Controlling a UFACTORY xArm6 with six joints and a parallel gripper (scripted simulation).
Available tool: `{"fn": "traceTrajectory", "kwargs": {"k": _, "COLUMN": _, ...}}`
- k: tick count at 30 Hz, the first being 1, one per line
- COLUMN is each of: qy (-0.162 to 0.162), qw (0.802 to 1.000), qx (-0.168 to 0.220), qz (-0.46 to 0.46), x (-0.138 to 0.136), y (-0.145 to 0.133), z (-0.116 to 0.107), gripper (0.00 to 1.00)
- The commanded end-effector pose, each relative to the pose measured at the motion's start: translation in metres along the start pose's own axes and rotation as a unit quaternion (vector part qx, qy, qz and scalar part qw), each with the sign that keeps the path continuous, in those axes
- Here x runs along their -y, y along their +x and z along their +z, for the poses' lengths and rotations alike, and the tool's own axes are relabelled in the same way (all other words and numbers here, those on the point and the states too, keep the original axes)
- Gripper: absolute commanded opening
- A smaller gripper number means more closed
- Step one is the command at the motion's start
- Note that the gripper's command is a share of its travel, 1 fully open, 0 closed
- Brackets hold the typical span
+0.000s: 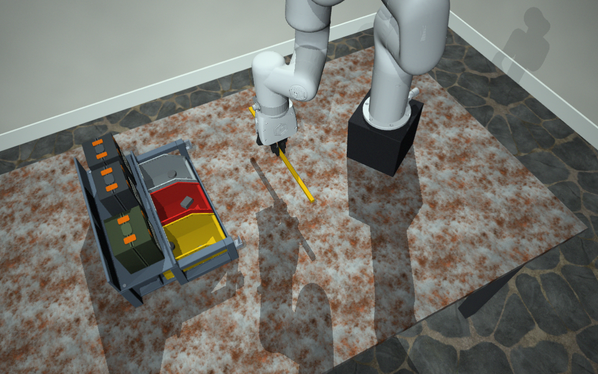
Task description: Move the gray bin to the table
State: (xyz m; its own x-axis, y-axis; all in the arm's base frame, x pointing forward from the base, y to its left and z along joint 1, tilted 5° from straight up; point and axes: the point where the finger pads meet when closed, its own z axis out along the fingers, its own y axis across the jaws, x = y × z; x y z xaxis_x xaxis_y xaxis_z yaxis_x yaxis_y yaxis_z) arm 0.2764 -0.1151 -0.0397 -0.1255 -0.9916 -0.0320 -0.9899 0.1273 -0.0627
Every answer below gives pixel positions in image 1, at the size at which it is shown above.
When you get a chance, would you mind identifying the yellow vertical bar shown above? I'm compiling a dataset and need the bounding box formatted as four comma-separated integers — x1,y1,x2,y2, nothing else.
249,107,315,203

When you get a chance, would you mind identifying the grey metal bin rack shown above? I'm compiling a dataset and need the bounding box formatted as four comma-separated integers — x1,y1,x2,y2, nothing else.
73,139,243,308

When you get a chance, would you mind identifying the yellow open bin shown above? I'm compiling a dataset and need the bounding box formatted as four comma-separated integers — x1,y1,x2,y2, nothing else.
163,213,227,272

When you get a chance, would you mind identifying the olive green case with orange latches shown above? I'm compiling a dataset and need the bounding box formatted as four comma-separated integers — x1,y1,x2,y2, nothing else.
103,205,165,274

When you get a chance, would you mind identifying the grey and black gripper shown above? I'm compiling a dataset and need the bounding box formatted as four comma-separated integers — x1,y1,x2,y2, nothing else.
255,99,298,156

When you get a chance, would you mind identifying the red open bin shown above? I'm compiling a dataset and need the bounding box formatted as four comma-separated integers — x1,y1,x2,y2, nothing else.
150,182,213,226

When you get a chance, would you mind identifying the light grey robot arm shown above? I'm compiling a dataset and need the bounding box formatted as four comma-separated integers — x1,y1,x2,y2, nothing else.
251,0,450,130

